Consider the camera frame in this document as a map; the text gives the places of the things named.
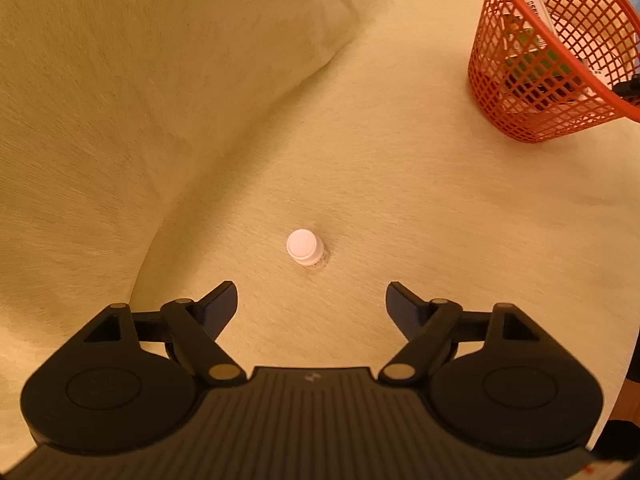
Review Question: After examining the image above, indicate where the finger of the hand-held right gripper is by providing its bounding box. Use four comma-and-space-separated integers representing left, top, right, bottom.
612, 76, 640, 107

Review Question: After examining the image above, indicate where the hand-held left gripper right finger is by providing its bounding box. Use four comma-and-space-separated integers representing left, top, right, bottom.
377, 281, 542, 387

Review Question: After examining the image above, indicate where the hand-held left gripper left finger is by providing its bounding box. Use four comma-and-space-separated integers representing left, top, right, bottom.
82, 281, 247, 387

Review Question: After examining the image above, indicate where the dark scrunchie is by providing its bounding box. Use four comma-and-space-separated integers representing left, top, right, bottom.
505, 74, 566, 107

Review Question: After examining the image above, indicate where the small white bottle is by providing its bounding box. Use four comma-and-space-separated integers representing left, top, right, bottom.
286, 228, 327, 267

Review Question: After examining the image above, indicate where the green white box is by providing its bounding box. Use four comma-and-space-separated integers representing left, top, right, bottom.
502, 15, 576, 86

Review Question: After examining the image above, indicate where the blue white medicine box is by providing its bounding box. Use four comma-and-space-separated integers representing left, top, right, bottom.
520, 0, 556, 36

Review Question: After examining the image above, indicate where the orange mesh basket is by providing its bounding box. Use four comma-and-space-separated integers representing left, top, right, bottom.
467, 0, 640, 144

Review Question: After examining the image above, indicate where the green covered sofa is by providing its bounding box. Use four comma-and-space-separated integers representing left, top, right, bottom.
0, 0, 640, 466

